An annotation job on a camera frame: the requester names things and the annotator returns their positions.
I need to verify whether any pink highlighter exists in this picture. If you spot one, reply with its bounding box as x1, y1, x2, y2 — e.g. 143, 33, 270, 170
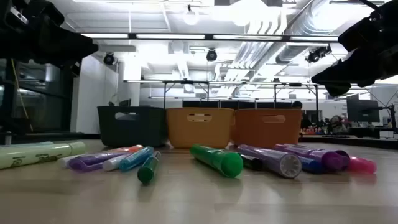
345, 155, 378, 174

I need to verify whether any blue highlighter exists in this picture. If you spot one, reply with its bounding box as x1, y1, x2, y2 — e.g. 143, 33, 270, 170
119, 146, 155, 172

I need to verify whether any black metal rack frame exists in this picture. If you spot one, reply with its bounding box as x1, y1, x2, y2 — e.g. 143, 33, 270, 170
161, 80, 320, 110

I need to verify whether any black overhead frame bar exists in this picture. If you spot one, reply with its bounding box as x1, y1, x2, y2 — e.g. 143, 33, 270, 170
80, 32, 340, 44

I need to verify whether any thin green marker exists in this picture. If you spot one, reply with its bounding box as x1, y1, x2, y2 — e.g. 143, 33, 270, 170
137, 151, 162, 185

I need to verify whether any person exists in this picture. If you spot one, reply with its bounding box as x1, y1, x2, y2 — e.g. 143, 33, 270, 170
329, 114, 346, 133
291, 100, 312, 130

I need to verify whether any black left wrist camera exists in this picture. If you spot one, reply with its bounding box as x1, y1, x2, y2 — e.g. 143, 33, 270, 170
0, 0, 67, 30

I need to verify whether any yellow-green highlighter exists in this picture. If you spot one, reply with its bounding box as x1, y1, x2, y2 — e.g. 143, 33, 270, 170
0, 141, 87, 170

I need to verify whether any dark teal plastic bin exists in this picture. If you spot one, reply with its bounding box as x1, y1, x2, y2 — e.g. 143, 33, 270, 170
97, 106, 168, 148

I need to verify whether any red cap white marker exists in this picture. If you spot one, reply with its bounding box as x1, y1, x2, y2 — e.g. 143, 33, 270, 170
102, 152, 130, 172

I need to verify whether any silver ventilation duct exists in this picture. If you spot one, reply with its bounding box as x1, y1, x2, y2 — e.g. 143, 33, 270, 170
275, 0, 346, 65

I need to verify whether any yellow plastic bin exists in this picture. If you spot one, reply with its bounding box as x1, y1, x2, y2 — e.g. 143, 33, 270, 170
165, 107, 235, 149

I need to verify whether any black cap marker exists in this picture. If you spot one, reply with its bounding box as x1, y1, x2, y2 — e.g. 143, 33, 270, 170
238, 152, 265, 172

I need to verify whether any orange plastic bin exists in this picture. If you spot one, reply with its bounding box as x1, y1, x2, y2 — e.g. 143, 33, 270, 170
231, 108, 303, 149

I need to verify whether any thick green highlighter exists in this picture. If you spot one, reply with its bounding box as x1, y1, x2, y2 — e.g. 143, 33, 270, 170
190, 144, 244, 179

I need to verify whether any blue cap marker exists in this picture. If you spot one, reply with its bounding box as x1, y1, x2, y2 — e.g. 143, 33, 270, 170
297, 155, 321, 174

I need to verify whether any yellow cable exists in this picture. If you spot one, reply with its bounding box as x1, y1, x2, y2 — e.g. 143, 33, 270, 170
11, 58, 34, 133

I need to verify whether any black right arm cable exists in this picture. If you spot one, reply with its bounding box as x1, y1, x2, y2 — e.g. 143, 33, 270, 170
357, 0, 384, 12

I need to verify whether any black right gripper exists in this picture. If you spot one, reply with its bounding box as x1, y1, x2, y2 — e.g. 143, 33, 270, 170
312, 37, 398, 97

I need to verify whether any orange highlighter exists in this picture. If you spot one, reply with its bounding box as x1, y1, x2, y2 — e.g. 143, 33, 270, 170
107, 144, 144, 154

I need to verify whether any white globe ceiling lamp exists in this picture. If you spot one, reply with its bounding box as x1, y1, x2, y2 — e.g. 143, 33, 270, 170
182, 4, 200, 26

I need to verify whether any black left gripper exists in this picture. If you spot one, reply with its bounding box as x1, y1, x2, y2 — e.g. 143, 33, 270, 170
0, 18, 100, 78

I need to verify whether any slim purple highlighter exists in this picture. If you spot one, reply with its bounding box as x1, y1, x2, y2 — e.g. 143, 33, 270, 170
67, 151, 133, 173

